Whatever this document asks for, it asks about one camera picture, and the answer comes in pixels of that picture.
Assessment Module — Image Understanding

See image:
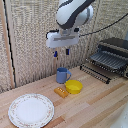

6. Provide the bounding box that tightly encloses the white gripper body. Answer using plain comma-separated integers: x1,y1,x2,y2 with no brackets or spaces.
45,29,81,50

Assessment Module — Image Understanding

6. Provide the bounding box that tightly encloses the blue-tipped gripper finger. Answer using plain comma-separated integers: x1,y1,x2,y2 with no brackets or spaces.
53,48,59,58
65,46,71,56

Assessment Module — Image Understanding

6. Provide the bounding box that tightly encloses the cobalt blue cup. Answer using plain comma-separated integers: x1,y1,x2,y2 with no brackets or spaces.
56,67,73,85

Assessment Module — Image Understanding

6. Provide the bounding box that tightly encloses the black oven rack tray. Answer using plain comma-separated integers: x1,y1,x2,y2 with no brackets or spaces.
79,63,112,85

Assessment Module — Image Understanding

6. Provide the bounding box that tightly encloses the yellow plastic bowl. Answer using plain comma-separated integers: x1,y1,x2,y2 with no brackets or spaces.
64,79,84,95

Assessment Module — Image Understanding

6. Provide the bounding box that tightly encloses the orange toy block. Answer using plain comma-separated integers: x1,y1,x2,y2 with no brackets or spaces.
54,86,70,99

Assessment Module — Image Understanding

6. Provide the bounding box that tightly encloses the black dish rack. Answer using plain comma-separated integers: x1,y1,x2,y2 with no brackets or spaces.
87,37,128,80

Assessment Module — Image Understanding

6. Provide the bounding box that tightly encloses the white floral-rimmed plate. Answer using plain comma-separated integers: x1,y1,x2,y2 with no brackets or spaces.
7,93,55,128

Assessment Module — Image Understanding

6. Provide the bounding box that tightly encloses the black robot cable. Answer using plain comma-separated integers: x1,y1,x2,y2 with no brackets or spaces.
79,12,128,37

